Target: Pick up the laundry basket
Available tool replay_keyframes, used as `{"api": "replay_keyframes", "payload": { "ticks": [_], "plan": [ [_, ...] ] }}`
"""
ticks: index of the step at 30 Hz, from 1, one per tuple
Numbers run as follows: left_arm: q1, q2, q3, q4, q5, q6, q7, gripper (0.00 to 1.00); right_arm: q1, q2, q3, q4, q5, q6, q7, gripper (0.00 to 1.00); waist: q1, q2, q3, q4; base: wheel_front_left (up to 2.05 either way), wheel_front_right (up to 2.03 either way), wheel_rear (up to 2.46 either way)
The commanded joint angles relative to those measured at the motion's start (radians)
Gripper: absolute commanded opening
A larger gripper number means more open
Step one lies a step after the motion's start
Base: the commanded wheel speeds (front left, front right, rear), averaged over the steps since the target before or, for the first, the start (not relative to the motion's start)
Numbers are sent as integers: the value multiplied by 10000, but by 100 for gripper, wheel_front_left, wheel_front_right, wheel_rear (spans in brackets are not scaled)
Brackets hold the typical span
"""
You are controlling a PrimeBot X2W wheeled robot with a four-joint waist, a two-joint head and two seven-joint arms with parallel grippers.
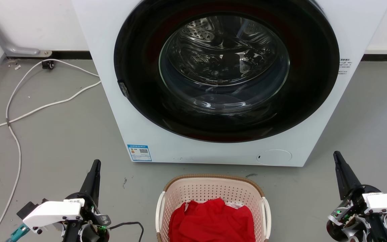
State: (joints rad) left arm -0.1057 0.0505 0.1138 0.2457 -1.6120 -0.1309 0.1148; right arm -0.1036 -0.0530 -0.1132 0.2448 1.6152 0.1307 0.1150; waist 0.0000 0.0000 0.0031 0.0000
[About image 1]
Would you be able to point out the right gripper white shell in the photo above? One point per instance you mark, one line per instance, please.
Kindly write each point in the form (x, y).
(375, 210)

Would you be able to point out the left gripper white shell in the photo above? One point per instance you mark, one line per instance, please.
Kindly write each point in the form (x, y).
(54, 212)

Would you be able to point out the beige perforated plastic laundry basket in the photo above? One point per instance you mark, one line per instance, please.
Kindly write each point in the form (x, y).
(213, 188)

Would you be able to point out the blue energy label sticker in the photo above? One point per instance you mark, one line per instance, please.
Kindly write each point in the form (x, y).
(139, 153)

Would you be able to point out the round white filter cover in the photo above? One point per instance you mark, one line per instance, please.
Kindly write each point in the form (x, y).
(274, 157)

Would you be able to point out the white front-load washing machine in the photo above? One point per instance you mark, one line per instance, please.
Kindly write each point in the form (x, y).
(193, 151)

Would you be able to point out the small printed warning label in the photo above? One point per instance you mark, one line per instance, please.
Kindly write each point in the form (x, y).
(344, 66)

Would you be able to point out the white garment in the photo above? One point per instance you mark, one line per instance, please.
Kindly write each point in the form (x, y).
(236, 205)

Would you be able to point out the red garment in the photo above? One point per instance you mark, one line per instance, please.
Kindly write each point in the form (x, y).
(212, 222)

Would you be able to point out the black round glass washer door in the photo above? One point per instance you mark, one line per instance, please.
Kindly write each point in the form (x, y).
(227, 74)

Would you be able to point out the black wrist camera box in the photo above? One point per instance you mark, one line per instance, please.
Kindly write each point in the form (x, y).
(30, 207)

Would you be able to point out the grey wall pipe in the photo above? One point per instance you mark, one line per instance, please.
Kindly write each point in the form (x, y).
(12, 48)

